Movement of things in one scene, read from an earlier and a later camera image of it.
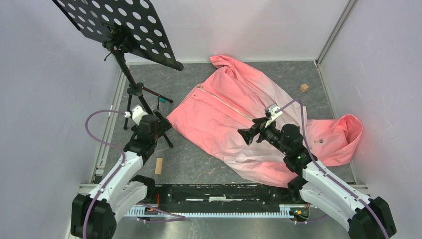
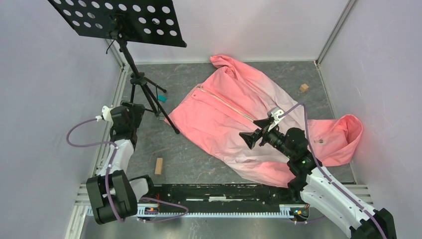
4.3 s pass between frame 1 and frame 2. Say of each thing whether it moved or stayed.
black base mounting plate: stayed
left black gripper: moved
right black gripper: stayed
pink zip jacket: stayed
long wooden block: stayed
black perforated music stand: moved
